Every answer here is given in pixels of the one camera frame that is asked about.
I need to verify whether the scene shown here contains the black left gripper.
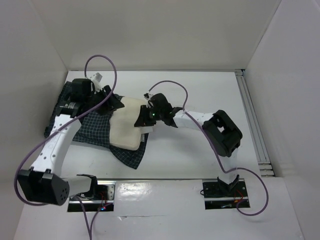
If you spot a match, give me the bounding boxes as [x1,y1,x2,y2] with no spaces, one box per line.
[85,85,125,116]

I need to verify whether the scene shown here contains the cream pillow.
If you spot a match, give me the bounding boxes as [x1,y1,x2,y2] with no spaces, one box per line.
[109,96,147,151]

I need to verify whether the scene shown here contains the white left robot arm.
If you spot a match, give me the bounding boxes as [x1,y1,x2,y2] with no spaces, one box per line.
[14,78,124,206]

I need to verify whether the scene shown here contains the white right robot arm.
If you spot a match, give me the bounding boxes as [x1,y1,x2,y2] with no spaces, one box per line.
[134,93,243,196]

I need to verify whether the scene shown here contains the white pillow label tag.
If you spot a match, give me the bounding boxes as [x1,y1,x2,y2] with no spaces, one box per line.
[140,126,154,135]

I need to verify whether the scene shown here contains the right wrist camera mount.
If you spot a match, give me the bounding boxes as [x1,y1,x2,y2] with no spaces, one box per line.
[143,92,154,108]

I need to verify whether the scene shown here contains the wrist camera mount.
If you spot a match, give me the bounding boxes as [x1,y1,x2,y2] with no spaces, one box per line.
[143,92,154,108]
[89,72,103,93]

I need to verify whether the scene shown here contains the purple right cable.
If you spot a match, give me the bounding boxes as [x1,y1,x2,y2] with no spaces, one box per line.
[147,80,270,216]

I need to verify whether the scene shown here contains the purple cable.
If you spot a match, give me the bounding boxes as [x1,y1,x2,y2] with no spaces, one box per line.
[147,80,270,216]
[13,54,118,240]

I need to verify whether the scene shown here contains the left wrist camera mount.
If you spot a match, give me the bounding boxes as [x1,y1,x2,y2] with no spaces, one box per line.
[89,72,103,93]

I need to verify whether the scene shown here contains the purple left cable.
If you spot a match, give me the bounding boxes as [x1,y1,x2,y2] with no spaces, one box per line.
[13,54,118,240]

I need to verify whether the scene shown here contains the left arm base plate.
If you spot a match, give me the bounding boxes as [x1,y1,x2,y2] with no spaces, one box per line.
[67,180,116,213]

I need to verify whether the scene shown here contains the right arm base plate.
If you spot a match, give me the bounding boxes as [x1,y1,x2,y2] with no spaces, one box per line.
[200,179,251,210]

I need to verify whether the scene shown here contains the aluminium rail frame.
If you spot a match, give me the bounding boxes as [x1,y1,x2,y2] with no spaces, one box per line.
[235,69,276,178]

